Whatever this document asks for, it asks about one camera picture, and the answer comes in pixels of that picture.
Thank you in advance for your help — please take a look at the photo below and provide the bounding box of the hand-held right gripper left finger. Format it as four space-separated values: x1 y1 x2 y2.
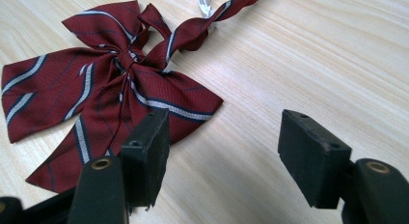
67 108 171 224

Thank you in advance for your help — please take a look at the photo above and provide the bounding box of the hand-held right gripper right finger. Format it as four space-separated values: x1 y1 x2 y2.
277 109 409 224

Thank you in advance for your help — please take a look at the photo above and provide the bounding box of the dark red striped bow tie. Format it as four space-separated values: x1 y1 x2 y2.
0 0 265 193

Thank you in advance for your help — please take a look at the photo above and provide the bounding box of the white plastic clip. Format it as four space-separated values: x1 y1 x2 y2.
197 0 273 18

